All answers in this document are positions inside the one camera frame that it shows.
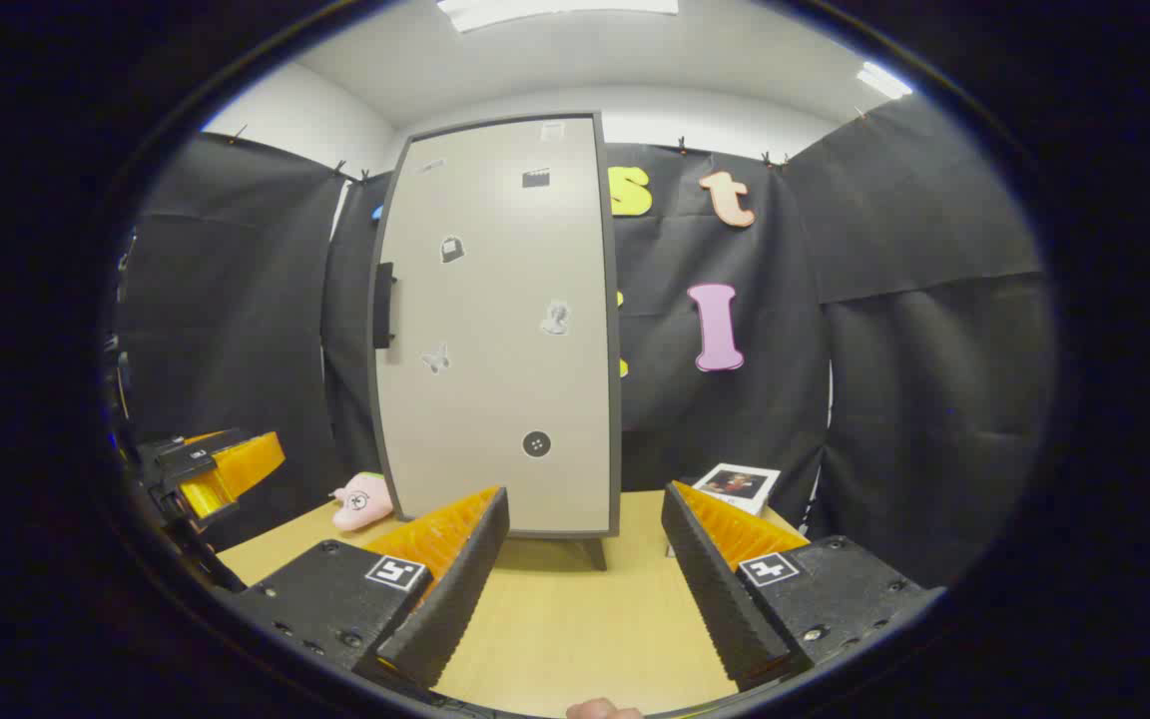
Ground pink plush toy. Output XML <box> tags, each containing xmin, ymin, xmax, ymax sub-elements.
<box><xmin>332</xmin><ymin>472</ymin><xmax>396</xmax><ymax>531</ymax></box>

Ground black backdrop cloth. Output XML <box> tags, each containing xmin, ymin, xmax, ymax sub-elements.
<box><xmin>111</xmin><ymin>95</ymin><xmax>1055</xmax><ymax>590</ymax></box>

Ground light grey cabinet door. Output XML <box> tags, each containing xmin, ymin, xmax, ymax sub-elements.
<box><xmin>375</xmin><ymin>118</ymin><xmax>611</xmax><ymax>535</ymax></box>

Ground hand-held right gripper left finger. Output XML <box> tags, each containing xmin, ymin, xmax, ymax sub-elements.
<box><xmin>224</xmin><ymin>485</ymin><xmax>512</xmax><ymax>692</ymax></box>

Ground white portrait cover book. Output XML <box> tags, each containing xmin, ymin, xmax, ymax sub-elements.
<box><xmin>690</xmin><ymin>462</ymin><xmax>782</xmax><ymax>516</ymax></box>

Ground ceiling light panel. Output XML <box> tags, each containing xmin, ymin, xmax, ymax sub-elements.
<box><xmin>435</xmin><ymin>0</ymin><xmax>681</xmax><ymax>34</ymax></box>
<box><xmin>856</xmin><ymin>61</ymin><xmax>914</xmax><ymax>100</ymax></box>

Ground black cabinet door handle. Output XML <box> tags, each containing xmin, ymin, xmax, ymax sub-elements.
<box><xmin>372</xmin><ymin>262</ymin><xmax>397</xmax><ymax>350</ymax></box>

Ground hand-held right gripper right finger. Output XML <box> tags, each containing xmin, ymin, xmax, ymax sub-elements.
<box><xmin>661</xmin><ymin>479</ymin><xmax>945</xmax><ymax>694</ymax></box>

